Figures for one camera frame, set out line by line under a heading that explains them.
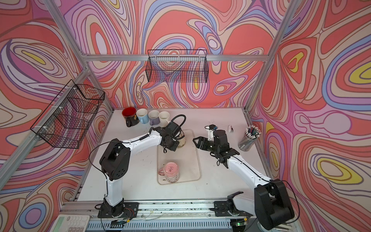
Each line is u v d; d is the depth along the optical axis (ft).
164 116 3.44
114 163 1.64
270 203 1.33
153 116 3.59
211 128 2.48
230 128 3.44
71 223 2.25
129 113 3.35
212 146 2.32
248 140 2.88
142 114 3.44
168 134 2.27
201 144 2.41
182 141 2.84
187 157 3.09
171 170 2.48
